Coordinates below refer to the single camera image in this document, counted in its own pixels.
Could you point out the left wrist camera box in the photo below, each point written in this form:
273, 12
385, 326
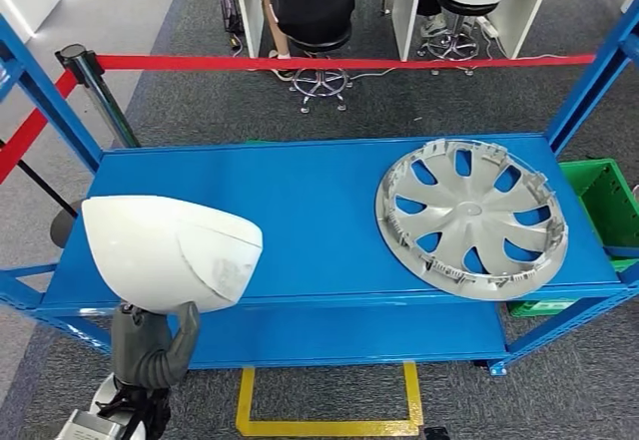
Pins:
84, 427

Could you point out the black power strip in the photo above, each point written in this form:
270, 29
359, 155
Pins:
232, 10

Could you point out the white desk side panel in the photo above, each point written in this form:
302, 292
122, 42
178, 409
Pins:
521, 7
409, 7
249, 7

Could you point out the white curved plastic shell part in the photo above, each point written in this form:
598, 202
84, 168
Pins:
165, 252

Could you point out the white power strip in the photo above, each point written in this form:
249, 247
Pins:
488, 27

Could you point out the chrome stanchion post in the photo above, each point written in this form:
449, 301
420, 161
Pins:
102, 103

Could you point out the black round stool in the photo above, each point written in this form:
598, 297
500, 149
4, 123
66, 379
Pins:
467, 7
319, 43

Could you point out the silver wheel hubcap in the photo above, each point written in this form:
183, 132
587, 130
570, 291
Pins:
469, 212

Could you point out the green plastic crate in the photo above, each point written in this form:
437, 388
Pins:
604, 206
539, 309

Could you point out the blue metal shelf rack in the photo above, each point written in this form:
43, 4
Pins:
310, 212

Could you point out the black pole stand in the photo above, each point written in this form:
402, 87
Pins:
62, 229

